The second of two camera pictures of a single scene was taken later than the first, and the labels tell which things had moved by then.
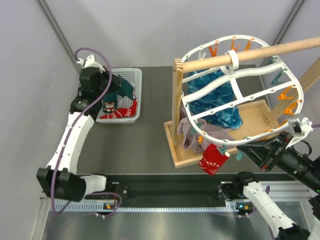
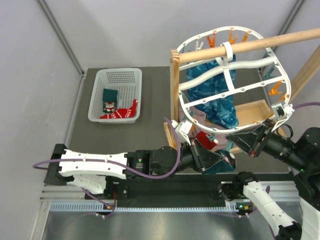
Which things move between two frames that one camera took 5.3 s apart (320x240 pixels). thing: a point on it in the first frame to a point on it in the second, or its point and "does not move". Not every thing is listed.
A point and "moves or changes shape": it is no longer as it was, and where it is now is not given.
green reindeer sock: (110, 106) does not move
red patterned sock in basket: (122, 112) does not move
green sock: (126, 89) to (227, 164)
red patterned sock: (211, 159) moves or changes shape
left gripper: (115, 83) to (206, 158)
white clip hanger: (238, 88) moves or changes shape
